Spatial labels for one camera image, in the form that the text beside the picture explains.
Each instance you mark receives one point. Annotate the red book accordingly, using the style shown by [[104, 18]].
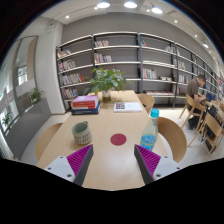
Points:
[[85, 105]]

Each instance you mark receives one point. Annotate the grey shelf unit with books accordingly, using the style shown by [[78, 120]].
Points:
[[116, 55]]

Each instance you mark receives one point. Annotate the wooden chair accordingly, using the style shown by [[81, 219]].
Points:
[[46, 138], [147, 100], [173, 135]]

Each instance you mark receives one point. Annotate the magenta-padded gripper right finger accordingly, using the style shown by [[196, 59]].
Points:
[[166, 165]]

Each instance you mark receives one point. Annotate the green potted plant in vase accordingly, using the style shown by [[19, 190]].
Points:
[[106, 81]]

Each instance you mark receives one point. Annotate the person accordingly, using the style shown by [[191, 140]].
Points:
[[192, 90]]

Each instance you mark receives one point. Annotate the small potted plant by window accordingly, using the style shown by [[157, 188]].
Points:
[[35, 95]]

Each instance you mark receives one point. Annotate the white magazine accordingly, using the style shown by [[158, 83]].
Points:
[[128, 107]]

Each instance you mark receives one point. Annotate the clear bottle with blue cap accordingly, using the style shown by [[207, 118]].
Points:
[[149, 135]]

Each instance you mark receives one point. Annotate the pink book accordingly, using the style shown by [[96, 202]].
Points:
[[85, 99]]

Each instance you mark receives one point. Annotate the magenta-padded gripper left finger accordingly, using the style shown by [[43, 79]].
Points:
[[56, 166]]

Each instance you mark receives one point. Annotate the flat round red coaster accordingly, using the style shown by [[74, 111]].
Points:
[[118, 139]]

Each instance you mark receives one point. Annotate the patterned ceramic mug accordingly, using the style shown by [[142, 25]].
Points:
[[81, 135]]

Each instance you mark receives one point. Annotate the dark blue book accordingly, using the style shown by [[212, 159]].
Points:
[[86, 111]]

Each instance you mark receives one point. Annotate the ceiling lights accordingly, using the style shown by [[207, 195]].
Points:
[[130, 4]]

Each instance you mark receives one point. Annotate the group of wooden chairs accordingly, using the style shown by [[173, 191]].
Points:
[[213, 125]]

